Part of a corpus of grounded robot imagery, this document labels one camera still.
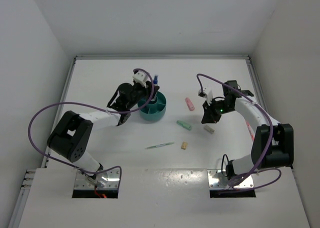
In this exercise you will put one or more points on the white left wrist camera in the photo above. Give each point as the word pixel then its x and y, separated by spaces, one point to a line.
pixel 141 78

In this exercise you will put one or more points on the green highlighter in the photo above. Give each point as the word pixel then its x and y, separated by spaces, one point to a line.
pixel 184 125

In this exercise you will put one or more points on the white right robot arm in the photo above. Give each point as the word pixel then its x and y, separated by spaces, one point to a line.
pixel 273 141

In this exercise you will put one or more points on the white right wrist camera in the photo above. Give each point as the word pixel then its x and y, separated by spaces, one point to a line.
pixel 206 93

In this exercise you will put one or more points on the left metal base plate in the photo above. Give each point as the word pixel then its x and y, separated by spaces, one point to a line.
pixel 105 181

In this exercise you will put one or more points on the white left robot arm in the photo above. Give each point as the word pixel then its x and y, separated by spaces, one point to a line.
pixel 71 135

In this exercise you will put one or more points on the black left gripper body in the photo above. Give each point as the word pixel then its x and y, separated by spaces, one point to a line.
pixel 139 92

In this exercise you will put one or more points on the teal round divided organizer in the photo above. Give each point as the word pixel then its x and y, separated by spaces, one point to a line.
pixel 154 110

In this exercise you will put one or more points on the pink highlighter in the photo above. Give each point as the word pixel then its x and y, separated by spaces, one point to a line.
pixel 189 104

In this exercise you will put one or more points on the grey beige eraser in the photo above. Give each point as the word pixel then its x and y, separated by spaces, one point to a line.
pixel 209 129

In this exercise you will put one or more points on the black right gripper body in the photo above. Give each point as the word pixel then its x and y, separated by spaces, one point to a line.
pixel 216 109

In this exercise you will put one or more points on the tan small eraser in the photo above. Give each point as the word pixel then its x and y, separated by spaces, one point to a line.
pixel 184 145

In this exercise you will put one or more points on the metal base plate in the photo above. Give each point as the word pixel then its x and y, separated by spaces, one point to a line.
pixel 217 182
pixel 105 181

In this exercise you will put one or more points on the green thin pen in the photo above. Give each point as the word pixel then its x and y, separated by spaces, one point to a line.
pixel 159 145

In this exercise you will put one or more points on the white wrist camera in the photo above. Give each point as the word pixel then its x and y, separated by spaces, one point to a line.
pixel 141 78
pixel 206 93

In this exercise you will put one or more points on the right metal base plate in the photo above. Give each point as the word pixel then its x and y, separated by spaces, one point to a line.
pixel 217 182

